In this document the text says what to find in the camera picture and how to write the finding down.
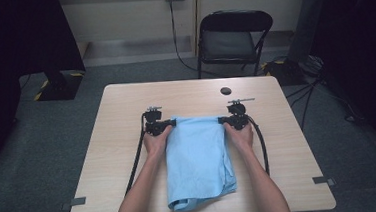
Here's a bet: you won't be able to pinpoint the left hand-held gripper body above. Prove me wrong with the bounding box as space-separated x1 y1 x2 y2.
142 105 168 138

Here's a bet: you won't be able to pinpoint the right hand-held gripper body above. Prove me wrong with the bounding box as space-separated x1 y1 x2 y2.
225 96 258 132

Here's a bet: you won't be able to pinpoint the light blue short-sleeved shirt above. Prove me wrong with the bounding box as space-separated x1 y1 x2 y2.
161 112 240 212

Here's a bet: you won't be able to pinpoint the person's right hand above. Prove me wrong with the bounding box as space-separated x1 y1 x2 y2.
222 119 255 154

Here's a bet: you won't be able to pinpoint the person's left hand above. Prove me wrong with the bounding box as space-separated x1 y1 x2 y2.
141 124 176 159

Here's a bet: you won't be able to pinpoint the black folding chair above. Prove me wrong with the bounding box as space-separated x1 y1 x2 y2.
193 7 278 81

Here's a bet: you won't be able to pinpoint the black stand base yellow tape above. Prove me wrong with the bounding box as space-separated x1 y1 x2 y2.
31 68 88 104

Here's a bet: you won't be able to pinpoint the grey tape strip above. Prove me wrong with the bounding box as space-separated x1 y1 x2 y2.
60 196 88 211
311 175 337 188

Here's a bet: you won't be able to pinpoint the grey upright panel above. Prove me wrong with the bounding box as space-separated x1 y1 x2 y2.
283 0 333 64

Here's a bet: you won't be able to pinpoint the black curtain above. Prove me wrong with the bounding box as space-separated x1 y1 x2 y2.
305 0 376 173
0 0 93 177

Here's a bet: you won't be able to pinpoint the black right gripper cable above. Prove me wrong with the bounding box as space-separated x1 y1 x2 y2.
247 113 271 178

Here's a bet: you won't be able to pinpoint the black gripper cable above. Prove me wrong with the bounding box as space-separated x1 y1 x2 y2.
247 113 271 178
118 111 154 197

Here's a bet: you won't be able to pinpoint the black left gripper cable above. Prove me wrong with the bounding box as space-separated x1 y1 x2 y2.
118 111 154 197

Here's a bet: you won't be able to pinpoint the black stand base with cables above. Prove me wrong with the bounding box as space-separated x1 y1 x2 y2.
260 53 326 89

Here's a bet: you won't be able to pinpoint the black floor cables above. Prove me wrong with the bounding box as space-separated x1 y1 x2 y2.
283 73 368 132

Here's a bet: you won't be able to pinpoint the black wall socket cable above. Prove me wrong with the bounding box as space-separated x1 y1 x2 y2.
167 0 258 83

